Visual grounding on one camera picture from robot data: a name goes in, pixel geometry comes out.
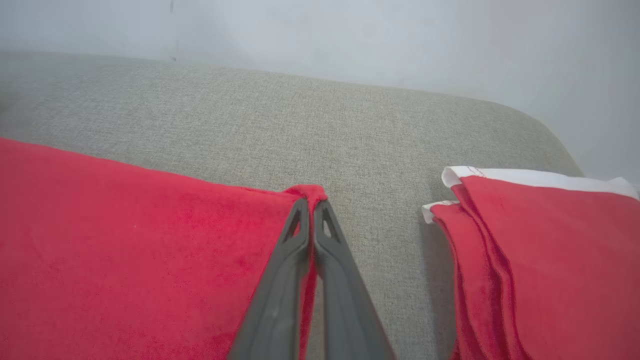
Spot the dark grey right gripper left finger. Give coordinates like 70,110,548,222
227,197,313,360

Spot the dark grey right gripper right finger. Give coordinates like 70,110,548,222
314,200,396,360

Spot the red t-shirt with white sleeves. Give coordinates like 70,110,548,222
0,137,329,360

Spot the red white shirt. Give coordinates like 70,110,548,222
421,166,640,360

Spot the grey fabric sofa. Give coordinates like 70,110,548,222
0,50,586,360

